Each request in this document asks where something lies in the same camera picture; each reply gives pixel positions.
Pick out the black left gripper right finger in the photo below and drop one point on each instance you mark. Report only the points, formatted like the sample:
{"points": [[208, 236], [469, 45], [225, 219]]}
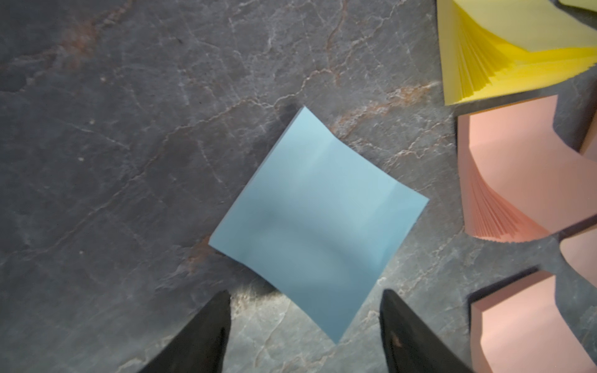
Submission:
{"points": [[409, 344]]}

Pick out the yellow memo pad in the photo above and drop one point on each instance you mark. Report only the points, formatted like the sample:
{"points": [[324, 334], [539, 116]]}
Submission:
{"points": [[497, 48]]}

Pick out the light blue memo pad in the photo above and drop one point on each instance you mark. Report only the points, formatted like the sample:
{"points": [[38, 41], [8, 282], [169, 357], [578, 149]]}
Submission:
{"points": [[319, 222]]}

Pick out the torn yellow memo page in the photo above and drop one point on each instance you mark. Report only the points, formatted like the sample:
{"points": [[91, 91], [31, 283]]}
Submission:
{"points": [[590, 5]]}

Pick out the pink memo pad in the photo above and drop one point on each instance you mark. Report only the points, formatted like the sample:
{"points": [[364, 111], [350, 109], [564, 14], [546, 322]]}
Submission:
{"points": [[519, 328], [519, 181]]}

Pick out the torn pink memo page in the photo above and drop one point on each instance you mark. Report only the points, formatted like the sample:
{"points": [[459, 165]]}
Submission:
{"points": [[589, 146]]}

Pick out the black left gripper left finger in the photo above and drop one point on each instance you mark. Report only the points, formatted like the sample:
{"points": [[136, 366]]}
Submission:
{"points": [[201, 345]]}

